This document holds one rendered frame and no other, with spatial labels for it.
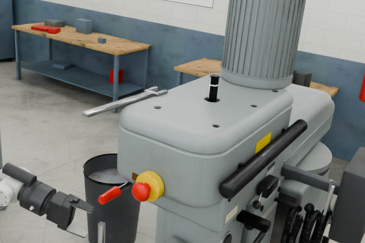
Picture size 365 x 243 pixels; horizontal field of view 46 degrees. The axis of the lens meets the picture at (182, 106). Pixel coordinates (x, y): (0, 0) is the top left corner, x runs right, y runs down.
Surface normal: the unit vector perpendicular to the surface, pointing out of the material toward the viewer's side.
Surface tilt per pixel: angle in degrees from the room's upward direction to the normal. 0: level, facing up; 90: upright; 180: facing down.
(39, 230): 0
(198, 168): 90
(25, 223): 0
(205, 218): 90
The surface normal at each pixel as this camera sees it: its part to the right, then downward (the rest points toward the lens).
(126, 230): 0.60, 0.38
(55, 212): -0.31, 0.40
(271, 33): 0.06, 0.35
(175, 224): -0.54, 0.25
